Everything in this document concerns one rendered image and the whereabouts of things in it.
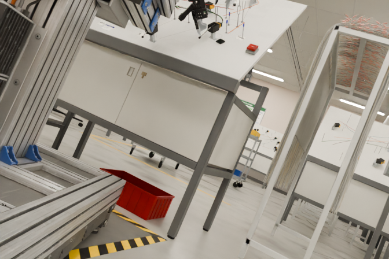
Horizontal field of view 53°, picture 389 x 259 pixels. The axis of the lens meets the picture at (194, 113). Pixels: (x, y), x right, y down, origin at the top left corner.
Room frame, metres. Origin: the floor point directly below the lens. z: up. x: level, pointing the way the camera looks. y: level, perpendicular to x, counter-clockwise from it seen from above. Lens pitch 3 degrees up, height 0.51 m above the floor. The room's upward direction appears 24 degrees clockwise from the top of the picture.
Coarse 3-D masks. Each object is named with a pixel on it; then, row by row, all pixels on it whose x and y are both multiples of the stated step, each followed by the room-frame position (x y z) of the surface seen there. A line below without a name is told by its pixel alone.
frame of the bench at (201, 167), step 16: (80, 112) 2.32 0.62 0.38; (224, 112) 1.99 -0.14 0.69; (112, 128) 2.22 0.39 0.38; (80, 144) 2.96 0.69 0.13; (144, 144) 2.13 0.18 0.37; (208, 144) 2.00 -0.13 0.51; (176, 160) 2.05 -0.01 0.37; (192, 160) 2.05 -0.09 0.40; (208, 160) 2.01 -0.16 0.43; (192, 176) 2.00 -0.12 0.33; (224, 176) 2.37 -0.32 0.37; (192, 192) 1.99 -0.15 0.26; (224, 192) 2.51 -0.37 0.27; (176, 224) 1.99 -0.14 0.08; (208, 224) 2.50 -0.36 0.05
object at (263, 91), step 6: (246, 78) 2.60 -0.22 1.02; (240, 84) 2.58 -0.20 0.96; (246, 84) 2.56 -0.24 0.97; (252, 84) 2.54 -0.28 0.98; (258, 90) 2.52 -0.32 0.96; (264, 90) 2.51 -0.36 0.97; (264, 96) 2.50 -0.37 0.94; (258, 102) 2.51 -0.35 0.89; (258, 108) 2.50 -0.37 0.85; (258, 114) 2.53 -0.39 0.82
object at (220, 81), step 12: (96, 36) 2.32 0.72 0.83; (108, 36) 2.28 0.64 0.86; (120, 48) 2.24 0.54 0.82; (132, 48) 2.21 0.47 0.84; (144, 48) 2.18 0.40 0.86; (144, 60) 2.19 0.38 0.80; (156, 60) 2.14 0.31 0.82; (168, 60) 2.11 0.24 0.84; (180, 60) 2.09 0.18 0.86; (180, 72) 2.08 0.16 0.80; (192, 72) 2.05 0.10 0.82; (204, 72) 2.02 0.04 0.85; (216, 84) 1.99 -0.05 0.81; (228, 84) 1.96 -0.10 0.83
